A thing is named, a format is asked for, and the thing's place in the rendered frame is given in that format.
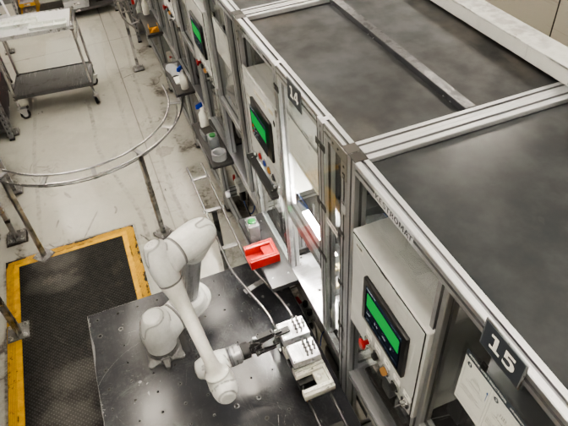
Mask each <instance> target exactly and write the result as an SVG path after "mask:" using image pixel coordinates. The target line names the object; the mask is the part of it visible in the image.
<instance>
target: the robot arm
mask: <svg viewBox="0 0 568 426"><path fill-rule="evenodd" d="M215 239H216V227H215V225H214V224H213V223H212V222H211V221H210V220H209V219H208V218H205V217H197V218H194V219H192V220H189V221H187V222H185V223H184V224H182V225H181V226H180V227H179V228H177V229H176V230H175V231H173V232H172V233H171V234H170V235H169V236H168V237H167V238H165V239H164V240H163V239H153V240H150V241H149V242H148V243H147V244H146V245H145V247H144V258H145V264H146V267H147V269H148V271H149V272H150V275H151V277H152V279H153V280H154V282H155V283H156V284H157V286H158V287H159V288H160V289H161V290H162V291H163V292H164V293H165V294H166V295H167V297H168V298H169V300H168V301H167V303H165V304H164V305H163V306H161V307H154V308H151V309H148V310H146V311H145V312H144V313H143V314H142V316H141V318H140V321H139V333H140V337H141V340H142V342H143V344H144V345H145V349H146V353H147V357H148V360H149V369H155V368H156V367H158V366H160V365H162V364H165V366H166V368H167V370H169V369H171V368H172V365H171V361H174V360H177V359H181V358H185V352H184V351H183V349H182V346H181V343H180V340H179V335H180V334H181V332H182V331H183V329H184V328H187V330H188V333H189V334H190V336H191V338H192V340H193V342H194V345H195V346H196V348H197V350H198V352H199V355H200V356H201V358H199V359H198V360H196V361H195V363H194V370H195V373H196V374H197V377H198V378H199V379H201V380H206V381H207V384H208V386H209V389H210V392H211V393H212V395H213V397H214V398H215V399H216V400H217V401H218V402H219V403H220V404H229V403H231V402H233V401H234V400H235V399H236V398H237V395H238V383H237V381H236V379H235V376H234V374H233V372H232V370H231V368H232V367H235V366H237V365H239V364H240V363H243V360H246V359H249V358H251V357H252V354H256V355H257V357H258V356H260V355H261V354H263V353H265V352H268V351H270V350H273V349H275V348H277V345H278V344H280V343H281V338H280V336H281V335H283V334H286V333H287V332H289V331H290V329H289V327H288V325H287V326H285V327H282V328H280V329H279V330H275V331H273V330H272V329H270V330H267V331H265V332H262V333H260V334H258V335H256V336H251V338H252V340H251V341H250V342H248V343H247V342H246V341H244V342H242V343H240V344H233V345H231V346H229V347H226V348H223V349H217V350H215V351H213V350H212V348H211V346H210V343H209V341H208V339H207V337H206V335H205V332H204V330H203V328H202V325H201V323H200V322H199V318H198V317H200V316H201V315H202V314H203V313H204V312H205V310H206V309H207V308H208V306H209V304H210V300H211V293H210V290H209V288H208V287H207V286H206V285H205V284H203V283H201V282H199V281H200V271H201V261H202V259H203V258H204V257H205V256H206V254H207V252H208V250H209V249H210V246H211V244H213V242H214V241H215ZM278 336H279V337H278ZM273 337H276V338H275V339H274V341H268V340H269V339H271V338H273ZM266 341H267V342H266ZM273 342H274V343H273ZM238 345H239V346H238ZM227 354H228V355H227ZM230 361H231V362H230Z"/></svg>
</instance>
